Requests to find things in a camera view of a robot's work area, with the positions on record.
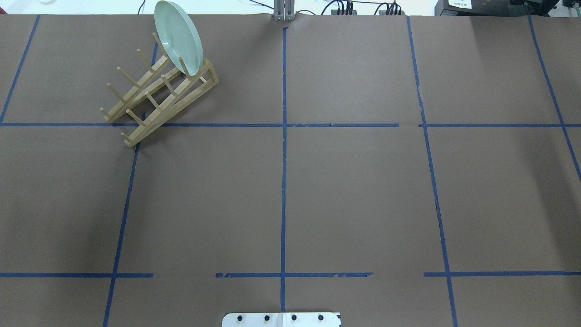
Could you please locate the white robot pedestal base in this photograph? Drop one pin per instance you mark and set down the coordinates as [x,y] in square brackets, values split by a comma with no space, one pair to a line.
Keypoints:
[282,319]

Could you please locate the light green plate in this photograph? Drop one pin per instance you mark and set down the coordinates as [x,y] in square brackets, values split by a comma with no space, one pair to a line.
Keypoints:
[179,37]

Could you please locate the wooden dish rack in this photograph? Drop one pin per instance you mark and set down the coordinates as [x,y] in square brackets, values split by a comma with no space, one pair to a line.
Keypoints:
[169,92]

